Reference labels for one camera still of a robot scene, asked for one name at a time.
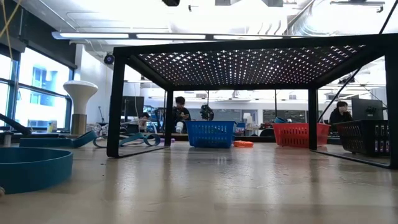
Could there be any black perforated metal shelf riser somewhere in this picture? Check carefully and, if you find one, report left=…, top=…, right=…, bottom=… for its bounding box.
left=106, top=33, right=398, bottom=170

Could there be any red plastic basket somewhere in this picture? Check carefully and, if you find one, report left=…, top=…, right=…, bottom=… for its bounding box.
left=272, top=123, right=331, bottom=148

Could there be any person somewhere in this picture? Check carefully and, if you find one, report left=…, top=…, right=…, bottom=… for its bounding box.
left=138, top=112, right=150, bottom=131
left=328, top=101, right=354, bottom=125
left=172, top=96, right=192, bottom=133

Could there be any blue plastic basket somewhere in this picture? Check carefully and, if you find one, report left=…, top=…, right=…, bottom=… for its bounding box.
left=185, top=120, right=237, bottom=149

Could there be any dark computer monitor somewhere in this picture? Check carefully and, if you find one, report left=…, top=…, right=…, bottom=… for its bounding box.
left=121, top=95, right=146, bottom=118

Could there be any white mushroom lamp wooden base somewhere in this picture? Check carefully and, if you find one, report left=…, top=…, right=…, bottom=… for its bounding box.
left=63, top=80, right=99, bottom=135

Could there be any long ceiling light bar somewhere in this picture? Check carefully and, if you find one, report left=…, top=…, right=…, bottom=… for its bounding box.
left=51, top=30, right=284, bottom=40

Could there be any large glass window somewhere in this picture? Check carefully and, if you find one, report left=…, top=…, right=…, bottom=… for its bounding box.
left=0, top=43, right=77, bottom=133

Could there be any black plastic basket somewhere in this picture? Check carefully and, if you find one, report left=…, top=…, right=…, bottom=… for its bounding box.
left=334, top=119, right=391, bottom=156

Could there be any black computer monitor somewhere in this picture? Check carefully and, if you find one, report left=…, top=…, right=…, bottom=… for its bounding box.
left=351, top=98, right=384, bottom=121

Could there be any black aluminium table frame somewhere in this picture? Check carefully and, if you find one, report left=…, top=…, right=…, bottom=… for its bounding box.
left=0, top=113, right=398, bottom=144

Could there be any white lamp cable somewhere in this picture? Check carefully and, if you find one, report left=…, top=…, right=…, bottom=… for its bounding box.
left=86, top=119, right=158, bottom=137

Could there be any black diagonal frame strut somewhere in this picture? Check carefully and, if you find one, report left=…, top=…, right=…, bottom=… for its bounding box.
left=317, top=0, right=398, bottom=123

